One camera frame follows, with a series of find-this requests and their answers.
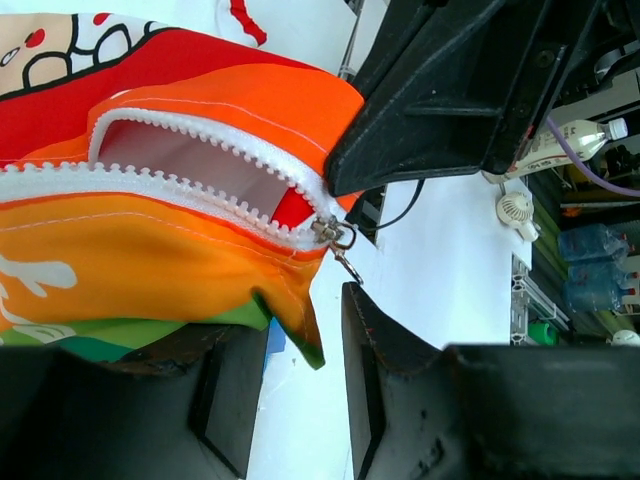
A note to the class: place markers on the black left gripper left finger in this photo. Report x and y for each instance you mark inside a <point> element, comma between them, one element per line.
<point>181,408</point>

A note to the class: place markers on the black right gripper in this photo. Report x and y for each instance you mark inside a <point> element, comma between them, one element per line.
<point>458,87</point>

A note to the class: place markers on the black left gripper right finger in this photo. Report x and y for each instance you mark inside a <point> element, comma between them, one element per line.
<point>484,411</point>

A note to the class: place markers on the rainbow children's zip jacket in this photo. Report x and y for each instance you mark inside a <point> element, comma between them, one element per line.
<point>154,177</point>

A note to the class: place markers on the white plastic bottle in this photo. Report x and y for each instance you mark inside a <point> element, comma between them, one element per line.
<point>585,138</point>

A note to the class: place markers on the small white fan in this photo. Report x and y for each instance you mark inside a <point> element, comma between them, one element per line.
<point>516,210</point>

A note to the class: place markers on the blue water bottle pack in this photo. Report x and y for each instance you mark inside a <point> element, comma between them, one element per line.
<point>596,277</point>

